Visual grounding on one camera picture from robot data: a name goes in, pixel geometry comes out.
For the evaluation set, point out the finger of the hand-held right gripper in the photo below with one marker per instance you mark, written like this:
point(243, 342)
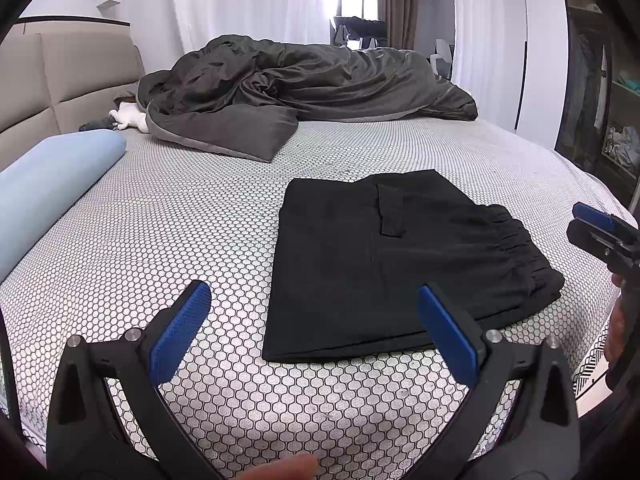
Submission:
point(595, 217)
point(595, 242)

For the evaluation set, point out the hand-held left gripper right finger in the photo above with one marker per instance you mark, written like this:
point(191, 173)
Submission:
point(450, 335)

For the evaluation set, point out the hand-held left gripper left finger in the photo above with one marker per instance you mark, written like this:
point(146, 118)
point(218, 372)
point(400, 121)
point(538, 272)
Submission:
point(180, 332)

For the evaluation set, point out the black pants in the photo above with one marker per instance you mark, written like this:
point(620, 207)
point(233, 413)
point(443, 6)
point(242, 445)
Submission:
point(390, 265)

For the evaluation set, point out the person's right hand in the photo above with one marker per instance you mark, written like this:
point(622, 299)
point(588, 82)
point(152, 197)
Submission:
point(615, 330)

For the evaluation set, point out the person's left hand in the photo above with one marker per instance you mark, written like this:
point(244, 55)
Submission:
point(280, 467)

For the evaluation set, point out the black white patterned rug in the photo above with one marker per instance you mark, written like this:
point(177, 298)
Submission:
point(592, 370)

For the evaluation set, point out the bed with patterned white sheet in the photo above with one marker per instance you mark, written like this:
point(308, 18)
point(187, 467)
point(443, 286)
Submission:
point(190, 220)

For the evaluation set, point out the dark open wardrobe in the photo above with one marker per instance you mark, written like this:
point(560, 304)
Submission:
point(600, 100)

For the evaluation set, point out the light blue pillow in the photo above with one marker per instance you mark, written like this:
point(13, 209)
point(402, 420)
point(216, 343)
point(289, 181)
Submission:
point(50, 185)

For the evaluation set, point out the white curtain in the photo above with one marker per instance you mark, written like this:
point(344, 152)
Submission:
point(485, 45)
point(250, 5)

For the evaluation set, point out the white chair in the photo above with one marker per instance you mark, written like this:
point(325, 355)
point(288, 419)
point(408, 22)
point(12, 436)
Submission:
point(441, 60)

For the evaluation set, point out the white plush toy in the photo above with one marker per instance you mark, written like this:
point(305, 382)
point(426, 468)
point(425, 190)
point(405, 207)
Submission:
point(127, 117)

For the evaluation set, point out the small dark blue cloth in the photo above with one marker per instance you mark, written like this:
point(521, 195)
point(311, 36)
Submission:
point(97, 123)

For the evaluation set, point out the dark grey duvet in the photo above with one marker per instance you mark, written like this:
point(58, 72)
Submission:
point(310, 85)

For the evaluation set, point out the beige padded headboard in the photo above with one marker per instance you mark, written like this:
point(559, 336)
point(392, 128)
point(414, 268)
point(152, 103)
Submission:
point(60, 80)

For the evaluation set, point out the brown curtain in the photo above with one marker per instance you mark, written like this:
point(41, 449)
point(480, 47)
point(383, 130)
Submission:
point(397, 12)

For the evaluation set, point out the dark clothes on rack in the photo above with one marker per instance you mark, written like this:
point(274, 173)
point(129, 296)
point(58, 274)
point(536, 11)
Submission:
point(357, 30)

